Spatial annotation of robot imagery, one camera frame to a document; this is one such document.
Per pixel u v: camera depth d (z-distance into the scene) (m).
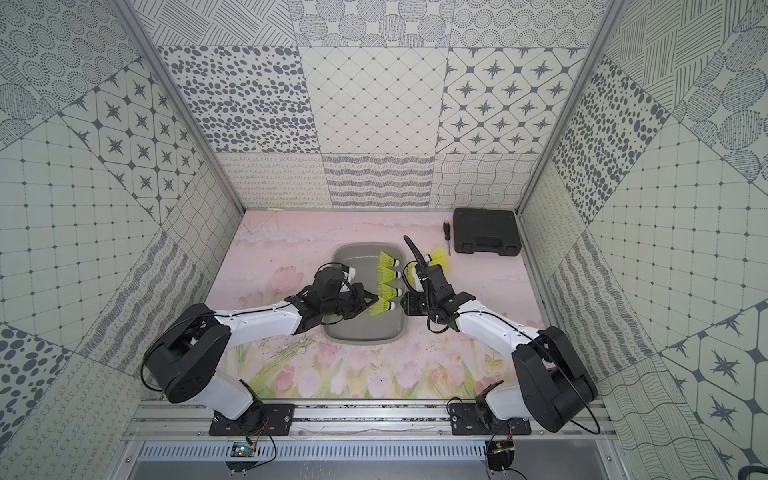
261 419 0.70
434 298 0.68
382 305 0.88
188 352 0.45
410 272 0.83
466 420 0.73
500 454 0.73
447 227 1.15
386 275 0.96
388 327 0.89
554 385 0.42
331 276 0.69
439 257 1.03
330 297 0.71
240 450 0.71
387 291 0.93
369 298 0.85
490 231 1.16
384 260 1.01
